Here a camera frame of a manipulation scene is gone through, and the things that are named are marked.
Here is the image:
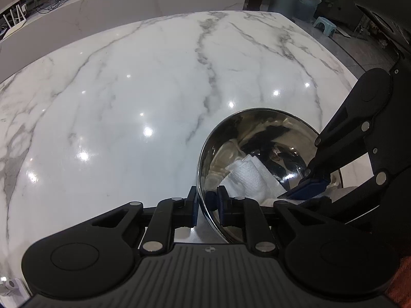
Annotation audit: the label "shiny steel bowl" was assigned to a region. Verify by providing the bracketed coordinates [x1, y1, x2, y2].
[197, 107, 345, 245]

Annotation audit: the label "tangled black cables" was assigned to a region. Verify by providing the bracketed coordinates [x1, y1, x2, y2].
[32, 0, 70, 11]

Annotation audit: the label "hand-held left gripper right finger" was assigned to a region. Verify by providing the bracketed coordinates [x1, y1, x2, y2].
[217, 185, 341, 254]

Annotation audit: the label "small green stool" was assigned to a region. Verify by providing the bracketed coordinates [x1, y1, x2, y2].
[313, 16, 336, 36]

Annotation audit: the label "white paper towel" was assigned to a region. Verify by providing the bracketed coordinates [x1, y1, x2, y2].
[218, 153, 357, 208]

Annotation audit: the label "person's reddish clothing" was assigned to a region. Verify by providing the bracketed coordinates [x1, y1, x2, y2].
[384, 253, 411, 308]

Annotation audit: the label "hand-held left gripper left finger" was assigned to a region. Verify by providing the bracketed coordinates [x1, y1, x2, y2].
[91, 185, 199, 254]

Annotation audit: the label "grey trash can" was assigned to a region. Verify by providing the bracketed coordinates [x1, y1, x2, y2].
[268, 0, 303, 20]

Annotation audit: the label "small white device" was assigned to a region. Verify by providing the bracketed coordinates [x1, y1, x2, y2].
[0, 275, 24, 300]

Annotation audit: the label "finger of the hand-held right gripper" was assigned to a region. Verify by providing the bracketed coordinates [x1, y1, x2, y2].
[277, 172, 388, 223]
[303, 92, 373, 184]

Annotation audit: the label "white router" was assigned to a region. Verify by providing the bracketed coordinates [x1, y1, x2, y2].
[0, 3, 28, 39]

